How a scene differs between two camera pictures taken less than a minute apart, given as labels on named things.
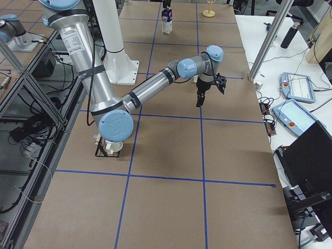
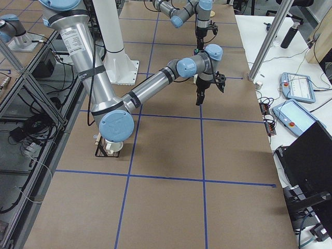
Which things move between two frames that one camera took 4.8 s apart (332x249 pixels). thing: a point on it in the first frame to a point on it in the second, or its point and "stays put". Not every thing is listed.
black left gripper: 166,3 to 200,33
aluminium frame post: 283,11 stays put
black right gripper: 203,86 stays put
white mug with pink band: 195,78 stays put
